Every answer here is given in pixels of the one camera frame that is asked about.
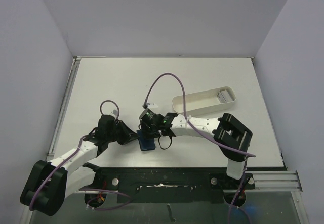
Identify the aluminium rail left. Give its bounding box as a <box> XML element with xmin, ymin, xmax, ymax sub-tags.
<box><xmin>47</xmin><ymin>57</ymin><xmax>81</xmax><ymax>159</ymax></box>

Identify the aluminium rail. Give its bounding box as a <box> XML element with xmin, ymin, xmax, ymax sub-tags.
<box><xmin>251</xmin><ymin>171</ymin><xmax>303</xmax><ymax>192</ymax></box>
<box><xmin>47</xmin><ymin>57</ymin><xmax>81</xmax><ymax>159</ymax></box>

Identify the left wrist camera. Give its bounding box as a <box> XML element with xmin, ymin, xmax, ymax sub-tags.
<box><xmin>110</xmin><ymin>110</ymin><xmax>119</xmax><ymax>117</ymax></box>

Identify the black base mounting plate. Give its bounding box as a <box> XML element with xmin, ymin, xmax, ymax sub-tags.
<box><xmin>89</xmin><ymin>167</ymin><xmax>255</xmax><ymax>204</ymax></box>

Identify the black cable loop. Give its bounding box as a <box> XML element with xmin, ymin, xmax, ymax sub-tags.
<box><xmin>158</xmin><ymin>135</ymin><xmax>174</xmax><ymax>151</ymax></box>

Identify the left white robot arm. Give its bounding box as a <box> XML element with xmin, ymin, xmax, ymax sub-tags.
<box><xmin>20</xmin><ymin>115</ymin><xmax>138</xmax><ymax>216</ymax></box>

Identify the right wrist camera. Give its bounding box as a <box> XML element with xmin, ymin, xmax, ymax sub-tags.
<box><xmin>142</xmin><ymin>102</ymin><xmax>158</xmax><ymax>109</ymax></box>

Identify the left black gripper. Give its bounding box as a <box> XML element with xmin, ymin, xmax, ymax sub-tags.
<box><xmin>106</xmin><ymin>119</ymin><xmax>139</xmax><ymax>145</ymax></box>

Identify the aluminium rail right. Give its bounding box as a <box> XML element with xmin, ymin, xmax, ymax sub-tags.
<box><xmin>251</xmin><ymin>171</ymin><xmax>303</xmax><ymax>192</ymax></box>

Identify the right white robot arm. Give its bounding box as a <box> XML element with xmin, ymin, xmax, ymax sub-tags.
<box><xmin>139</xmin><ymin>108</ymin><xmax>255</xmax><ymax>188</ymax></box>

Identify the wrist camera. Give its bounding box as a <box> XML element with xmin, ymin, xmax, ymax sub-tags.
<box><xmin>142</xmin><ymin>102</ymin><xmax>158</xmax><ymax>109</ymax></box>
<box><xmin>110</xmin><ymin>110</ymin><xmax>119</xmax><ymax>117</ymax></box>

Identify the white oblong tray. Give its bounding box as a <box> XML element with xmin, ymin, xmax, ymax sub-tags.
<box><xmin>185</xmin><ymin>86</ymin><xmax>236</xmax><ymax>116</ymax></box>

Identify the blue card holder wallet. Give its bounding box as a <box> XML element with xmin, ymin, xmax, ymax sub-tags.
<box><xmin>136</xmin><ymin>130</ymin><xmax>156</xmax><ymax>151</ymax></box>

